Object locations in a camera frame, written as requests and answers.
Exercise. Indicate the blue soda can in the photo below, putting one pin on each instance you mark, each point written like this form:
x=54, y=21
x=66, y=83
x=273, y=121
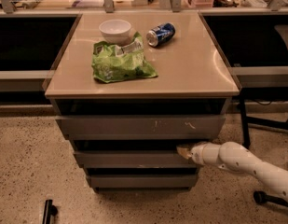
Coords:
x=160, y=35

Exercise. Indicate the green chip bag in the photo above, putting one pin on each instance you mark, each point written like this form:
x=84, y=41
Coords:
x=114, y=63

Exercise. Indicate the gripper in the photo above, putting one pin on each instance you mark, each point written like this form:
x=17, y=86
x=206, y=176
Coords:
x=198, y=154

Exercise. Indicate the grey drawer cabinet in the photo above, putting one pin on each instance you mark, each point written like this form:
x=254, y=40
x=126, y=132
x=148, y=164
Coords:
x=192, y=80

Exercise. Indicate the black object on floor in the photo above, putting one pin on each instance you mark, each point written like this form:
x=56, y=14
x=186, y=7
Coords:
x=50, y=212

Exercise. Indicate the grey bottom drawer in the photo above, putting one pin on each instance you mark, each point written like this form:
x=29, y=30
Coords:
x=141, y=181

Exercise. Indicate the black table leg with caster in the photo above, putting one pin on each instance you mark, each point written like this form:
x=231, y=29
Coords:
x=244, y=123

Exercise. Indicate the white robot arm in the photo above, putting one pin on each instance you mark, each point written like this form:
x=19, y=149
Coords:
x=235, y=158

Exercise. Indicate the black chair base leg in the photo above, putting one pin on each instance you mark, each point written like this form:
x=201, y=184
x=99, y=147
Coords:
x=261, y=197

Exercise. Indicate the white bowl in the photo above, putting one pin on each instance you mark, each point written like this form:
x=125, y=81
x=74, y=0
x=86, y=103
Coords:
x=115, y=31

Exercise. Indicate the grey top drawer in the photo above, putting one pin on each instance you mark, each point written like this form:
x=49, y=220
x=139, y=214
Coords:
x=156, y=127

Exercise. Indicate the grey drawer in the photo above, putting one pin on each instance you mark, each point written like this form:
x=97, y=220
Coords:
x=131, y=159
x=141, y=181
x=156, y=127

